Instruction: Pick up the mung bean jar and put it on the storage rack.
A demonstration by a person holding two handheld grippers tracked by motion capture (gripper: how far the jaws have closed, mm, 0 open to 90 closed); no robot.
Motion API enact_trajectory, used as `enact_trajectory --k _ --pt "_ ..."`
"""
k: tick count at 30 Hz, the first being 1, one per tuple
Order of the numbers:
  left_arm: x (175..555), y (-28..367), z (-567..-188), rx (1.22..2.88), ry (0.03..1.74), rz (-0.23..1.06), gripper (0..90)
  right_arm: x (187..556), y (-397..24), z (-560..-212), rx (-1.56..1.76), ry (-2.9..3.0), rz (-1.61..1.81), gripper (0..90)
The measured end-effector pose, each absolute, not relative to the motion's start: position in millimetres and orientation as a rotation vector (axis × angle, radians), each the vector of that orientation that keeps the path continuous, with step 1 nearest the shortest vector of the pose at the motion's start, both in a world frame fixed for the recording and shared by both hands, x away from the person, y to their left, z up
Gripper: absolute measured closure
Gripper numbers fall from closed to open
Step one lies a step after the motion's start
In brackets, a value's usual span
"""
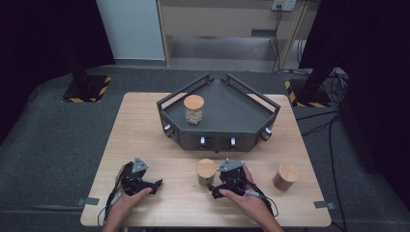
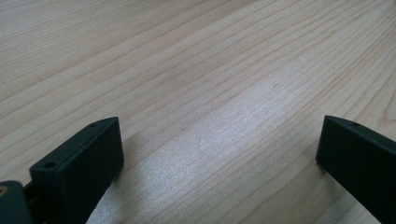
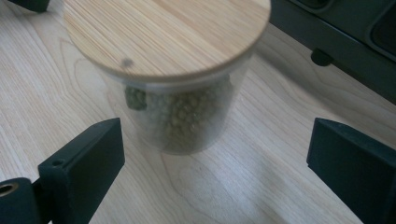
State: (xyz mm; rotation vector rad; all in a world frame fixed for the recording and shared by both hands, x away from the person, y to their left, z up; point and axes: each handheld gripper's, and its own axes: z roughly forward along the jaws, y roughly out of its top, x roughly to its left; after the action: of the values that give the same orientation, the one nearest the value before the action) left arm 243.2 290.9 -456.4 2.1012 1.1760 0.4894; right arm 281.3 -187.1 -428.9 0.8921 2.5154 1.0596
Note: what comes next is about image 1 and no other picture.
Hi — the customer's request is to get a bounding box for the wooden shelf unit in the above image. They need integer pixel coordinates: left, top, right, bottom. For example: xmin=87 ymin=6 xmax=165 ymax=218
xmin=156 ymin=0 xmax=311 ymax=71

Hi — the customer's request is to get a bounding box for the person's right hand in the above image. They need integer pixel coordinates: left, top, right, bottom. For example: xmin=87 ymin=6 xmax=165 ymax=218
xmin=218 ymin=164 xmax=274 ymax=224

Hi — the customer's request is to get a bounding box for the black socket cable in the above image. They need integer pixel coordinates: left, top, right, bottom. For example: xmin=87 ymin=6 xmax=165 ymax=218
xmin=271 ymin=5 xmax=284 ymax=73

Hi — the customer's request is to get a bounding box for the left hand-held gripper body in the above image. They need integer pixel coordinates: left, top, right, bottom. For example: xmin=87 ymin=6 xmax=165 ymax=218
xmin=120 ymin=156 xmax=153 ymax=197

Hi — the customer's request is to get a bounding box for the dark curtain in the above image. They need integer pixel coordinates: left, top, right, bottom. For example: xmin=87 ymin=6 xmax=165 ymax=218
xmin=0 ymin=0 xmax=116 ymax=144
xmin=298 ymin=0 xmax=410 ymax=212

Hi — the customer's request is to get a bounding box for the black corner shelf rack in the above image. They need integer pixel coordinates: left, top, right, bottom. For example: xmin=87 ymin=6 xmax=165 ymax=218
xmin=156 ymin=72 xmax=281 ymax=153

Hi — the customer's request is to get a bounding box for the grey tape strip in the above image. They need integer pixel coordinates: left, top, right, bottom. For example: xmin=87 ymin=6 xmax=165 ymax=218
xmin=312 ymin=200 xmax=337 ymax=210
xmin=75 ymin=196 xmax=101 ymax=207

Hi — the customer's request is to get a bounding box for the white wall socket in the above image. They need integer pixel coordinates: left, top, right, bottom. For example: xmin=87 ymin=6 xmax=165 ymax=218
xmin=271 ymin=0 xmax=297 ymax=13

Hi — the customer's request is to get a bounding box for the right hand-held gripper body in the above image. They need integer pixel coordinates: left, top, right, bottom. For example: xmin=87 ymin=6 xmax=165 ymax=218
xmin=216 ymin=158 xmax=249 ymax=198

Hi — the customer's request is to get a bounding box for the glass jar of red beans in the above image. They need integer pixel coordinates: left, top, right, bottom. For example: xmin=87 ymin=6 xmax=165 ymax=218
xmin=272 ymin=162 xmax=301 ymax=191

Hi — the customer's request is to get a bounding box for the black floor cable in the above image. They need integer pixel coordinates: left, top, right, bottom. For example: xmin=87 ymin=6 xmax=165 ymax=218
xmin=301 ymin=114 xmax=350 ymax=232
xmin=295 ymin=110 xmax=341 ymax=122

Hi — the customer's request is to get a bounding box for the person's left hand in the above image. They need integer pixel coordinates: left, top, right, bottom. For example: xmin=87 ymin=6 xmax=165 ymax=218
xmin=104 ymin=163 xmax=154 ymax=226

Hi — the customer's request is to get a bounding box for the glass jar of pale beans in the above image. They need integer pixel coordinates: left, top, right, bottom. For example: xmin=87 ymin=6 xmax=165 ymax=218
xmin=183 ymin=94 xmax=206 ymax=126

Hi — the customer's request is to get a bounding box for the glass jar of green beans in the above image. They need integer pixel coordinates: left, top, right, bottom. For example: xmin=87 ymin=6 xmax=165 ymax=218
xmin=195 ymin=158 xmax=219 ymax=188

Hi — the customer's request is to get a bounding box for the black stand with striped base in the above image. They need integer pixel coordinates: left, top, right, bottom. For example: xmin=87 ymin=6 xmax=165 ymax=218
xmin=283 ymin=57 xmax=339 ymax=109
xmin=61 ymin=38 xmax=113 ymax=104

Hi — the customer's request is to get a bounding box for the white panel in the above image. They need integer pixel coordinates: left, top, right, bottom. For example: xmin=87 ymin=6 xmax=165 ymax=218
xmin=95 ymin=0 xmax=166 ymax=62

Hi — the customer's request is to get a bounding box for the bundle of floor cables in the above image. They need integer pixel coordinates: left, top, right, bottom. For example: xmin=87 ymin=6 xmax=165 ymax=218
xmin=324 ymin=68 xmax=350 ymax=104

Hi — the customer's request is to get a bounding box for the left hand-held gripper cable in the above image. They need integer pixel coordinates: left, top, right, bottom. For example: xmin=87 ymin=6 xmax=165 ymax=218
xmin=97 ymin=175 xmax=125 ymax=227

